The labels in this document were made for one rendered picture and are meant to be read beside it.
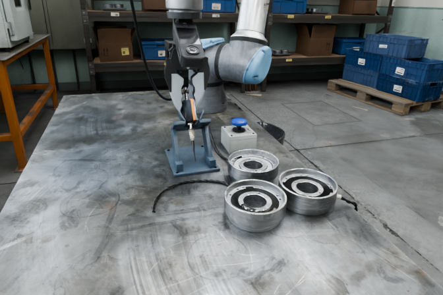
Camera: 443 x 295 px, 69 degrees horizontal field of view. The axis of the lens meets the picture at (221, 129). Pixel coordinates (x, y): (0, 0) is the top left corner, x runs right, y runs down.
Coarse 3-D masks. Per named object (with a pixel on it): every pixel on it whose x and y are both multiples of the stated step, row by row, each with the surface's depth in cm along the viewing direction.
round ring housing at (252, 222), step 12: (240, 180) 58; (252, 180) 59; (264, 180) 59; (228, 192) 56; (252, 192) 57; (276, 192) 57; (228, 204) 52; (240, 204) 54; (252, 204) 57; (264, 204) 56; (228, 216) 53; (240, 216) 50; (252, 216) 50; (264, 216) 50; (276, 216) 51; (240, 228) 52; (252, 228) 51; (264, 228) 51
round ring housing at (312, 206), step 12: (300, 168) 63; (300, 180) 61; (324, 180) 61; (288, 192) 56; (300, 192) 57; (312, 192) 61; (336, 192) 56; (288, 204) 57; (300, 204) 55; (312, 204) 54; (324, 204) 55
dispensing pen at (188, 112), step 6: (186, 90) 71; (186, 96) 72; (186, 102) 69; (186, 108) 69; (186, 114) 69; (186, 120) 69; (192, 120) 69; (192, 126) 70; (192, 132) 70; (192, 138) 70; (192, 144) 70
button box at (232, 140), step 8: (224, 128) 81; (232, 128) 81; (248, 128) 81; (224, 136) 80; (232, 136) 76; (240, 136) 77; (248, 136) 77; (256, 136) 78; (224, 144) 81; (232, 144) 77; (240, 144) 77; (248, 144) 78; (232, 152) 78
